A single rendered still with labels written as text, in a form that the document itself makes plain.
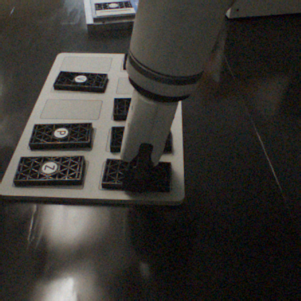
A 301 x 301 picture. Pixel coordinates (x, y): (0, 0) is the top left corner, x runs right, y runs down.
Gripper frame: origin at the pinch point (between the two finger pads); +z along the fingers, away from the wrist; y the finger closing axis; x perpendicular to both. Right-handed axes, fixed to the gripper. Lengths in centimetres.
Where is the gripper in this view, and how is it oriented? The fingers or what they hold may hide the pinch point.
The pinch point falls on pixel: (136, 166)
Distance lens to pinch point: 50.1
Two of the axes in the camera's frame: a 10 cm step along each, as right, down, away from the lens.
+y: -0.8, 7.1, -7.0
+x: 9.7, 2.0, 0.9
